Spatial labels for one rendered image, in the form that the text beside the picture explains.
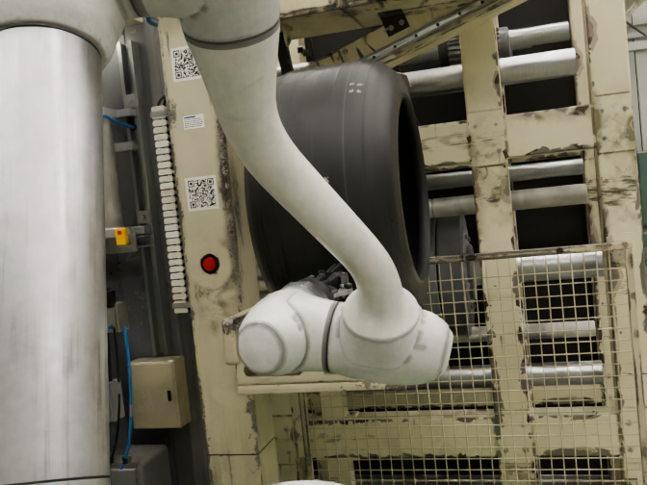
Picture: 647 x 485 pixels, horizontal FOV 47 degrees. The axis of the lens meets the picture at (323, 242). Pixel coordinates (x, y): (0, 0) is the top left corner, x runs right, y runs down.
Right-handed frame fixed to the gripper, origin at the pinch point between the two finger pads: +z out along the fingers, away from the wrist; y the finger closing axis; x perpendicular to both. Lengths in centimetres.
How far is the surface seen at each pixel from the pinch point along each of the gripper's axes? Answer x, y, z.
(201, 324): 13.5, 37.9, 19.2
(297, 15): -54, 15, 54
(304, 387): 24.9, 11.7, 7.8
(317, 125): -27.5, 1.3, 7.2
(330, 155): -21.8, -1.3, 4.1
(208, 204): -13.3, 32.9, 22.5
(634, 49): -55, -186, 934
